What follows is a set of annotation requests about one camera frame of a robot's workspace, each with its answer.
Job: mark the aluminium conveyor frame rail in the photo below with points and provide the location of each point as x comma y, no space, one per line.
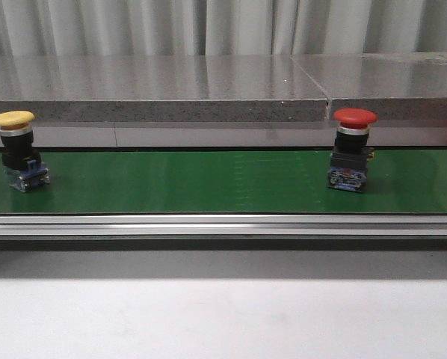
223,225

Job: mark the grey stone slab left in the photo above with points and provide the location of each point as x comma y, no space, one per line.
151,89

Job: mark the green conveyor belt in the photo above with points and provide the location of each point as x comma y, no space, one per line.
400,181

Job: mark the grey stone slab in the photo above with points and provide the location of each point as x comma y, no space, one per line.
151,89
404,89

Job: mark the yellow mushroom push button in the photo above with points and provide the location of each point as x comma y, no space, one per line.
23,165

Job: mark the red mushroom push button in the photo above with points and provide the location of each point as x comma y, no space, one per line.
350,155

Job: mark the white base panel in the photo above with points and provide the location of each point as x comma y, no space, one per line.
200,134

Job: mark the grey stone slab right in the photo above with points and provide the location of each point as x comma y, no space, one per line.
404,89

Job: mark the grey curtain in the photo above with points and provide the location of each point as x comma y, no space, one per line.
221,27

